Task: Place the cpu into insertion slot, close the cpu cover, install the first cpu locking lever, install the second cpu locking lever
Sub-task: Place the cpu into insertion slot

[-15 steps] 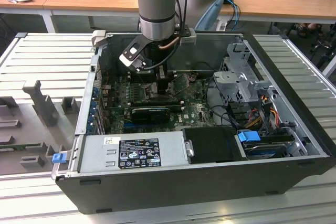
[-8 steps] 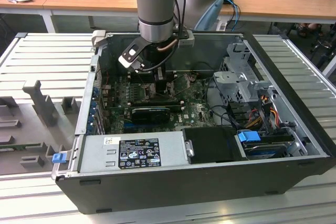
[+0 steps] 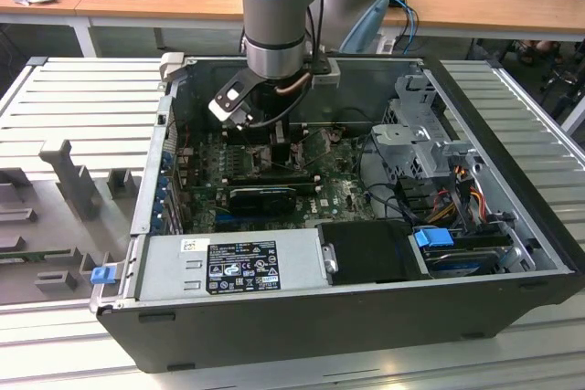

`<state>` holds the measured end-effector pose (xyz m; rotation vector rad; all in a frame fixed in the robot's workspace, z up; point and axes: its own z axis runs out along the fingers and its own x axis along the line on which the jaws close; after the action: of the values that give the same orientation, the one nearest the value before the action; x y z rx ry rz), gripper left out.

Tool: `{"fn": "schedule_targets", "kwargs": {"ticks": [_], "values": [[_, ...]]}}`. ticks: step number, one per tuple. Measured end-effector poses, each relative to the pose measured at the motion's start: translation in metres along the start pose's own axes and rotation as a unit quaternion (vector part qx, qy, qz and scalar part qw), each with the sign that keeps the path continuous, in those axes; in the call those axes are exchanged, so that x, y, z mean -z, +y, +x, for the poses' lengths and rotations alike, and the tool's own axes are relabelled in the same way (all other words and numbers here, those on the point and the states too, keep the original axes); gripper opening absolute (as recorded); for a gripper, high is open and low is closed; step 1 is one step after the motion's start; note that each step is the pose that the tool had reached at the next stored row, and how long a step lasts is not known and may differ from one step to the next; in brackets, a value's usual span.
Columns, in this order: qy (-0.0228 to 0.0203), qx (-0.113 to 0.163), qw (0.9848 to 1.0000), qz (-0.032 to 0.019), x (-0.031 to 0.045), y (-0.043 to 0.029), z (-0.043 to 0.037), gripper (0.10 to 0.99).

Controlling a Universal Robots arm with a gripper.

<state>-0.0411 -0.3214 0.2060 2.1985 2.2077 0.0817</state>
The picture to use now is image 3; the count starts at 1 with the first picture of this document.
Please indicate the metal locking lever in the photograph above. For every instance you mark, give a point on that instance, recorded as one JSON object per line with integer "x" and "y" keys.
{"x": 279, "y": 164}

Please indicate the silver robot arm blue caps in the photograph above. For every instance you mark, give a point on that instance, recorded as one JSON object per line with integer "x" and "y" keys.
{"x": 274, "y": 20}

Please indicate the CPU socket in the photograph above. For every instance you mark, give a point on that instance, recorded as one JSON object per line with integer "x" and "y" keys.
{"x": 261, "y": 158}

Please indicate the black RAM slot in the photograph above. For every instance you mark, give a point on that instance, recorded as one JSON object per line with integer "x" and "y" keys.
{"x": 274, "y": 180}
{"x": 299, "y": 171}
{"x": 274, "y": 176}
{"x": 274, "y": 184}

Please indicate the blue expansion slot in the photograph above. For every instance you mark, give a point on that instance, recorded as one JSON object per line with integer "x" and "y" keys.
{"x": 222, "y": 221}

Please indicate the round coin battery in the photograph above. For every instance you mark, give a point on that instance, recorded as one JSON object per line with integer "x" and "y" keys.
{"x": 336, "y": 134}

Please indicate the black graphics card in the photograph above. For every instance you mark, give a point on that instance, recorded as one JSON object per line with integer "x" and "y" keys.
{"x": 262, "y": 200}

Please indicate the green motherboard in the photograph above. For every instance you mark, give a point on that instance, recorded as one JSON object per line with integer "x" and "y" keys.
{"x": 340, "y": 180}

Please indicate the grey case latch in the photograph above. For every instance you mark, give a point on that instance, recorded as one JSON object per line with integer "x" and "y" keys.
{"x": 173, "y": 66}

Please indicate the pale blue teach pendant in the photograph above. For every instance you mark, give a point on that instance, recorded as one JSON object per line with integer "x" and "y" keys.
{"x": 365, "y": 24}

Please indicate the white power adaptor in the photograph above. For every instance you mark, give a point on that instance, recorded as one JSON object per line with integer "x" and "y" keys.
{"x": 386, "y": 45}

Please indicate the grey metal drive cage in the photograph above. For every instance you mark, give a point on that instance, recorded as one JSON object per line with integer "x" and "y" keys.
{"x": 411, "y": 143}

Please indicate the black power connector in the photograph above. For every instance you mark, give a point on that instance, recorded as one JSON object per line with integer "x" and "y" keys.
{"x": 411, "y": 196}

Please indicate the black plastic shroud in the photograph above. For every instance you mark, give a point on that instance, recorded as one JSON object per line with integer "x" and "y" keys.
{"x": 365, "y": 253}

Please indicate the silver power supply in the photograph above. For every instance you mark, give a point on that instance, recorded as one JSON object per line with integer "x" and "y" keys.
{"x": 164, "y": 271}

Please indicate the grey parts rack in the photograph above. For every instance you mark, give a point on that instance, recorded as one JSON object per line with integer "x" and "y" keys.
{"x": 114, "y": 225}

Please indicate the hard disk blue carrier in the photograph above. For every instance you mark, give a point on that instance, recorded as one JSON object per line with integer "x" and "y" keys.
{"x": 432, "y": 241}

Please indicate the black PC case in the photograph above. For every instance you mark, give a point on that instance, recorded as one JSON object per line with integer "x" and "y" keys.
{"x": 320, "y": 330}

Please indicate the blue case latch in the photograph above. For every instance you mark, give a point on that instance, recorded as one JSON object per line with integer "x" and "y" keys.
{"x": 103, "y": 275}

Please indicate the green RAM stick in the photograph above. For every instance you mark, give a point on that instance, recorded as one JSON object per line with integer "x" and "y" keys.
{"x": 27, "y": 256}

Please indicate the person foot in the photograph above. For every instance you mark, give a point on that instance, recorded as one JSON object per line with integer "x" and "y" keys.
{"x": 544, "y": 47}

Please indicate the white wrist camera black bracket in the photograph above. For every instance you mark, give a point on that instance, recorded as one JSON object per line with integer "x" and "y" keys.
{"x": 228, "y": 102}

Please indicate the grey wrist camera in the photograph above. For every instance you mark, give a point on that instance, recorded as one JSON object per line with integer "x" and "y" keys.
{"x": 326, "y": 75}

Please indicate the wooden desk white frame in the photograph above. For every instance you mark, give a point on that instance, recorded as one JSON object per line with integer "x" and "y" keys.
{"x": 480, "y": 11}

